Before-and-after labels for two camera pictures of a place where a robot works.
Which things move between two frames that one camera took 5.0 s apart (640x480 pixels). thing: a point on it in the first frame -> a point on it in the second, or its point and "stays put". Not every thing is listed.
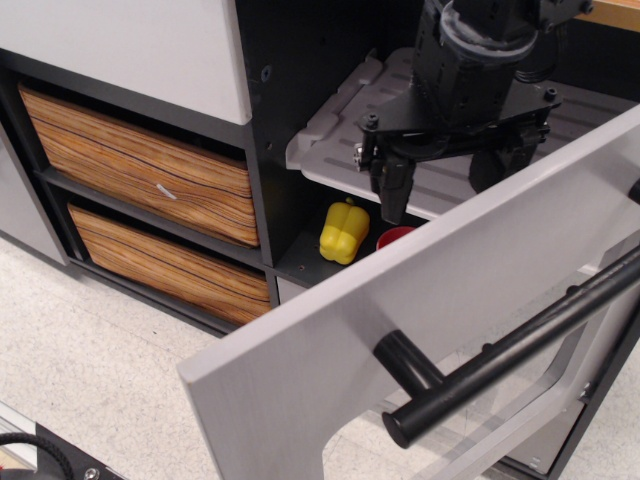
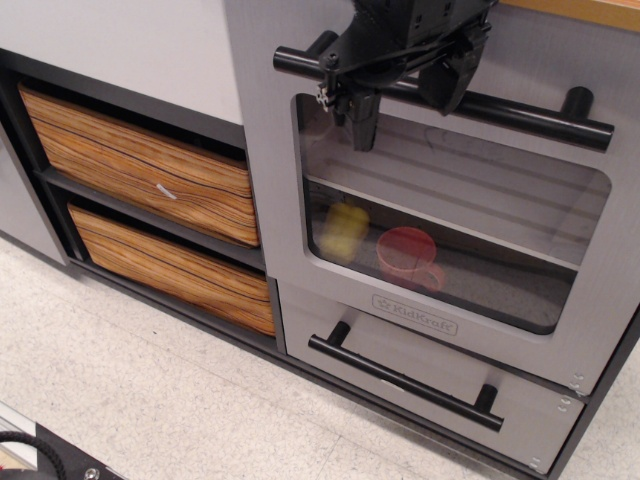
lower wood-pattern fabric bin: [178, 270] stays put
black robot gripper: [470, 95] -> [389, 38]
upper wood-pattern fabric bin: [194, 186] stays put
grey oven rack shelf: [324, 149] -> [448, 219]
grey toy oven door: [272, 400] -> [507, 225]
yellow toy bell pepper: [346, 225] stays put
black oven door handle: [435, 397] -> [573, 125]
